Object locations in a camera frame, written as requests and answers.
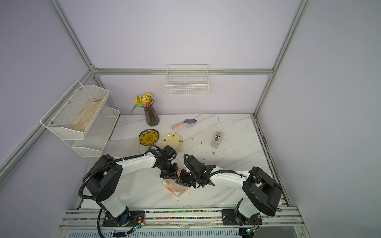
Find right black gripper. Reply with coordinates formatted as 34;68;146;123
172;171;198;187

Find orange plate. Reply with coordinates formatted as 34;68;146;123
165;168;189;195

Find clear bubble wrap sheet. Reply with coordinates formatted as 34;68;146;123
162;167;191;198

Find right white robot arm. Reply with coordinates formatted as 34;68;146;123
176;154;283;222

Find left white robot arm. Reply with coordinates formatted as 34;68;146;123
78;145;178;218

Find cream yellow plate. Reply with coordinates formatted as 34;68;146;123
160;133;183;150

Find dark yellow patterned plate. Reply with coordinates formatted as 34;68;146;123
139;129;160;146

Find grey tape dispenser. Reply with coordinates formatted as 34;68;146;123
210;131;223;149

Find pink purple scoop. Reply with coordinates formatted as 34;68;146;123
172;119;197;129

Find dark glass vase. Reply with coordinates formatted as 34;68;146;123
143;105;160;127

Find yellow flower bouquet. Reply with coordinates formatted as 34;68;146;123
131;93;154;114

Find white mesh lower shelf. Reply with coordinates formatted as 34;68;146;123
72;106;120;157

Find white mesh shelf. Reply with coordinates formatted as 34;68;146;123
40;81;109;140
72;106;120;157

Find beige folded cloth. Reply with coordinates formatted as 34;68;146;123
69;96;105;132

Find white mesh upper shelf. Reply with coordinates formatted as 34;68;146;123
40;81;109;140

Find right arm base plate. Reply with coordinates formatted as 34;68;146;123
221;209;263;226

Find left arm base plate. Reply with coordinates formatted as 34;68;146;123
102;210;145;227

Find left black corrugated cable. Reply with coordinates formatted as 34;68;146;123
78;144;161;238

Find white wire wall basket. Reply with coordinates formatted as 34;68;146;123
165;64;209;96

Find aluminium mounting rail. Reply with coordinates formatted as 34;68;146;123
59;207;306;230

